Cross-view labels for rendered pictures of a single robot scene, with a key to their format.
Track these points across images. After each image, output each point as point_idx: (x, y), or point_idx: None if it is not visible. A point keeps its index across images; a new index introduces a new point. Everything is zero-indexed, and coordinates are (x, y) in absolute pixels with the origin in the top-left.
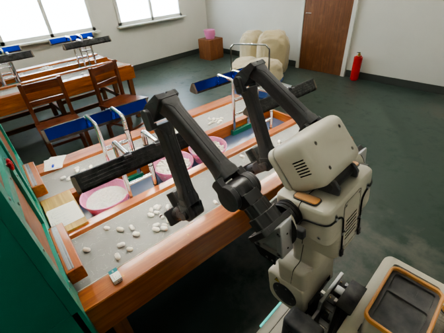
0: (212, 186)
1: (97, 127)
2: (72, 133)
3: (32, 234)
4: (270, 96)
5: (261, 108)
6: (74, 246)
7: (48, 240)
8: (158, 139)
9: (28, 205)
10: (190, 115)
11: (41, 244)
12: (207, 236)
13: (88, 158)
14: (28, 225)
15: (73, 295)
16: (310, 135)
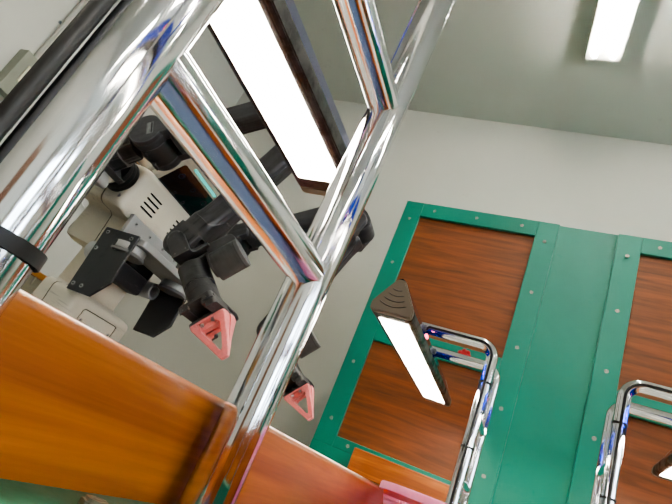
0: (258, 248)
1: (610, 406)
2: (665, 459)
3: (361, 343)
4: (261, 129)
5: (266, 153)
6: (401, 485)
7: (424, 470)
8: (428, 325)
9: (463, 430)
10: (317, 207)
11: (383, 402)
12: None
13: None
14: (369, 342)
15: (327, 430)
16: None
